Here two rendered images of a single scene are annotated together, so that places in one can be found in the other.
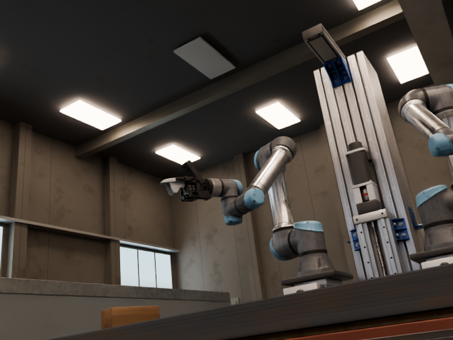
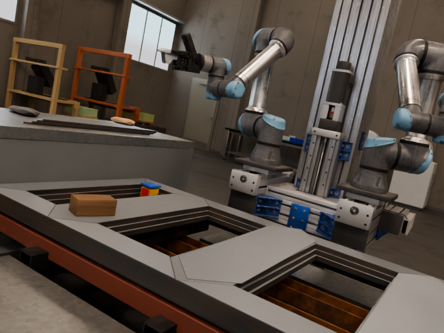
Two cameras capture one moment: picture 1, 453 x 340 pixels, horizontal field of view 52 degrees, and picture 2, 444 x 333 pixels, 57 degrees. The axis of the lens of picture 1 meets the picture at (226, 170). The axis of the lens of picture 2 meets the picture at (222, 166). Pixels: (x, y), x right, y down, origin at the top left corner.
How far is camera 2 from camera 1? 0.45 m
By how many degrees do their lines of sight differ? 29
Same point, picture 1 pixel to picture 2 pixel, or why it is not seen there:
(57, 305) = (44, 148)
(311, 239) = (271, 133)
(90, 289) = (74, 137)
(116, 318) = (80, 207)
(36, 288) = (28, 135)
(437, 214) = (374, 162)
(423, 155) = (435, 14)
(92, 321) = (71, 161)
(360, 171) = (337, 91)
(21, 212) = not seen: outside the picture
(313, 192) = (322, 12)
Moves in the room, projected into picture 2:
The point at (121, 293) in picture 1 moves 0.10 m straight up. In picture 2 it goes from (101, 140) to (105, 115)
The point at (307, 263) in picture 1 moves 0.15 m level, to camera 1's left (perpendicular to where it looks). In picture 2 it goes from (260, 152) to (229, 145)
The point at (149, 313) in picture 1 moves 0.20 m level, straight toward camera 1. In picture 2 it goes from (108, 205) to (102, 226)
